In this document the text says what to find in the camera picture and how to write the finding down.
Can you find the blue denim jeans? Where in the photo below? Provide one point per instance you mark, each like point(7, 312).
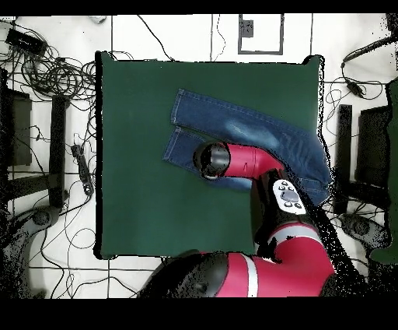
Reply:
point(217, 115)

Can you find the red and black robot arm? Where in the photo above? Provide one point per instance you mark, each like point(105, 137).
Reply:
point(279, 274)

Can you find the dark green table cloth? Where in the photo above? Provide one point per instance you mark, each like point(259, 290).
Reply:
point(155, 202)

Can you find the black power strip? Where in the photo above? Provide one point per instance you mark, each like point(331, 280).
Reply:
point(83, 171)

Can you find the black stand bar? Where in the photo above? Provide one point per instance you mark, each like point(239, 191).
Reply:
point(58, 140)
point(344, 149)

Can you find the grey floor outlet plate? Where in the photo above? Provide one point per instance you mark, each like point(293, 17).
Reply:
point(247, 28)

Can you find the grey stand foot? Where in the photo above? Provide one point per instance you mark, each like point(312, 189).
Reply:
point(362, 227)
point(42, 218)

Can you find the black adapter box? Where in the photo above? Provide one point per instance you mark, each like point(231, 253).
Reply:
point(26, 42)

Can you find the grey floor hatch frame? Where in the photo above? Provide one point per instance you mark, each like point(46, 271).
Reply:
point(261, 52)

